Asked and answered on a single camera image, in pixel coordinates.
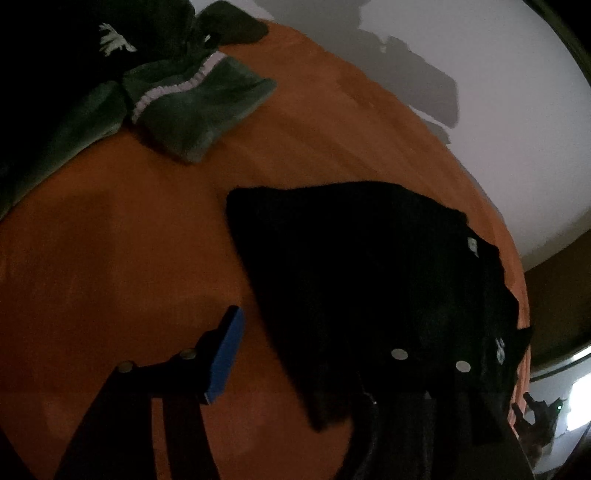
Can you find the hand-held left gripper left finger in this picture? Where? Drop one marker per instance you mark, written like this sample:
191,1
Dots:
227,350

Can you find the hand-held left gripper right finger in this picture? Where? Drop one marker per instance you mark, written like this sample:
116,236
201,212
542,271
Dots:
406,429

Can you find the black garment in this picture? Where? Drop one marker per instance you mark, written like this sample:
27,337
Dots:
351,267

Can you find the brown wooden furniture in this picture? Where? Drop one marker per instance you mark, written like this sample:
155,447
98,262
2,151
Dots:
556,314

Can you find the orange blanket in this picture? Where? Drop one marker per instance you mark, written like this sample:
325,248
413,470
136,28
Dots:
138,240

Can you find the green garment with white stripe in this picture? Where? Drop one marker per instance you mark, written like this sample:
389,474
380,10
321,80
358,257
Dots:
184,110

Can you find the dark cloth with white print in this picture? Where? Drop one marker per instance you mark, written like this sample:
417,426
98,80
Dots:
60,41

